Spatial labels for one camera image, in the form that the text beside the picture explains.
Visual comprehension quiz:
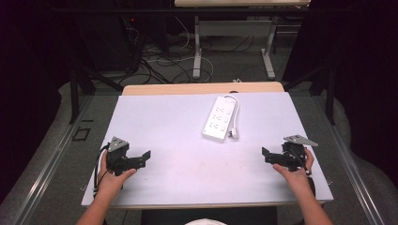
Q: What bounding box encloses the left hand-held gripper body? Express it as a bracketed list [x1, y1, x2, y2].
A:
[105, 136, 132, 176]

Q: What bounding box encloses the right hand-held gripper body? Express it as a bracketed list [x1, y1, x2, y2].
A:
[281, 134, 319, 173]

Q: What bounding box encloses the person's right hand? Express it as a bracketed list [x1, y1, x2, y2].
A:
[272, 147, 315, 197]

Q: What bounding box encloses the person's left hand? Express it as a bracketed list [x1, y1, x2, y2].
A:
[97, 151, 138, 202]

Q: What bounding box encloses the white power strip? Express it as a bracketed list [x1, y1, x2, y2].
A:
[201, 96, 237, 143]

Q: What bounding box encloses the black metal stand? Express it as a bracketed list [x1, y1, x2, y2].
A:
[282, 60, 337, 127]
[69, 60, 125, 125]

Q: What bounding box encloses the person's white clothing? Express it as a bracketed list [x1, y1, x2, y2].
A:
[183, 217, 228, 225]

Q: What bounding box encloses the black computer tower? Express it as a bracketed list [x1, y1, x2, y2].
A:
[90, 13, 144, 73]

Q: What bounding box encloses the white desk with metal legs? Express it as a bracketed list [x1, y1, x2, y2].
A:
[174, 0, 312, 81]

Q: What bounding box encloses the black horizontal bar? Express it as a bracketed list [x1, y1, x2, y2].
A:
[51, 7, 348, 15]

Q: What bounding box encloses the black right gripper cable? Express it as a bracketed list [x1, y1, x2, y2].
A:
[286, 149, 316, 196]

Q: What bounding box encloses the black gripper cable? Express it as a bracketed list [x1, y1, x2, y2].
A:
[286, 149, 316, 196]
[92, 143, 111, 199]

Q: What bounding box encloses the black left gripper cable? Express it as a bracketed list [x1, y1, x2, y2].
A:
[92, 143, 111, 199]

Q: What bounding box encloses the black square frame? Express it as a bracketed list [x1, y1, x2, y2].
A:
[71, 127, 92, 143]

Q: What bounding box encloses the white power strip cable with plug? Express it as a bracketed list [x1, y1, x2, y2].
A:
[222, 94, 242, 141]

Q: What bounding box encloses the aluminium floor rail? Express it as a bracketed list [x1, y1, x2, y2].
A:
[311, 93, 388, 225]
[8, 95, 95, 225]

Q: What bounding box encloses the tangle of floor cables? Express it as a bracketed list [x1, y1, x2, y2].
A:
[123, 17, 267, 85]

